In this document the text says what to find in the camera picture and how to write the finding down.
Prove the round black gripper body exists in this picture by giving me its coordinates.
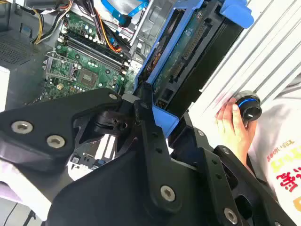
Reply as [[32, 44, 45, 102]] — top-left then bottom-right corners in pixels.
[[46, 150, 219, 226]]

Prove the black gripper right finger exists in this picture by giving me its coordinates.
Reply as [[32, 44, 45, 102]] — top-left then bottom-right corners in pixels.
[[168, 112, 297, 226]]

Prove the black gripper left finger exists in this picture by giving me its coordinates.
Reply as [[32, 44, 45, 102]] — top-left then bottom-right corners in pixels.
[[0, 83, 183, 213]]

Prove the round black blue-ringed tool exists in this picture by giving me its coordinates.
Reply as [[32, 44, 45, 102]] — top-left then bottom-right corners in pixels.
[[235, 90, 263, 128]]

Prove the multicoloured disk power wire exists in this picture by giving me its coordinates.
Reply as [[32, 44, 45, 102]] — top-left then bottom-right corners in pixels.
[[90, 0, 123, 53]]

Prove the hard disk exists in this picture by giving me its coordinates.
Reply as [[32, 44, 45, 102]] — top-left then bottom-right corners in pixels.
[[133, 0, 255, 139]]

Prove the person's hand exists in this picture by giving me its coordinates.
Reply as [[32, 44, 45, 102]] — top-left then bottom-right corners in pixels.
[[215, 97, 259, 170]]

